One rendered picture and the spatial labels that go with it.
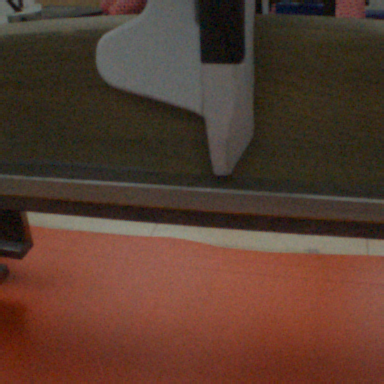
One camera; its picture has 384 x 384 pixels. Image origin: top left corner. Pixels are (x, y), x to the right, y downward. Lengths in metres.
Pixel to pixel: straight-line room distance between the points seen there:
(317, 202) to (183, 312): 0.15
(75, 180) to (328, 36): 0.12
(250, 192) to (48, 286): 0.20
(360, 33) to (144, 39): 0.08
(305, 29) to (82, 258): 0.25
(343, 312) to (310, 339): 0.03
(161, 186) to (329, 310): 0.16
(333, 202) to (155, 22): 0.10
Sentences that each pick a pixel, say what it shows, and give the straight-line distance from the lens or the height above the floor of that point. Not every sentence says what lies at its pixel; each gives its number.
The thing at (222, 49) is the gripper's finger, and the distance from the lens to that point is 0.18.
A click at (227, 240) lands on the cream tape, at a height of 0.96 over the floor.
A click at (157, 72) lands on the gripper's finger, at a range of 0.19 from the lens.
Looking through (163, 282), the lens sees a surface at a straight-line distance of 0.35.
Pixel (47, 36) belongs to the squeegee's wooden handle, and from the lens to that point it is 0.23.
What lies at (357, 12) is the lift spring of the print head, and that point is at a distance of 0.69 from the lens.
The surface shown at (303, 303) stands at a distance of 0.34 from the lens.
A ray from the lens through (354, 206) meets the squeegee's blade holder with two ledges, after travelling 0.21.
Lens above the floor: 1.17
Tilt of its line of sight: 28 degrees down
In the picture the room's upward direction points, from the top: 3 degrees counter-clockwise
